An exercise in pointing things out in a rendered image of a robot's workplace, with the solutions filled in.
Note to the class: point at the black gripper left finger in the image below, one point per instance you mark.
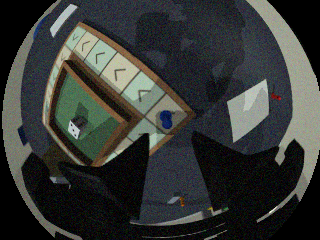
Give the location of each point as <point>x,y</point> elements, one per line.
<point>121,179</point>

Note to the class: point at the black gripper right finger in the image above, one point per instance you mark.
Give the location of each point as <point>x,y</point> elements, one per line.
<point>226,171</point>

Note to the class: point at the blue pawn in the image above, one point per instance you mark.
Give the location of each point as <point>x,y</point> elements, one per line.
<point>166,117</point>

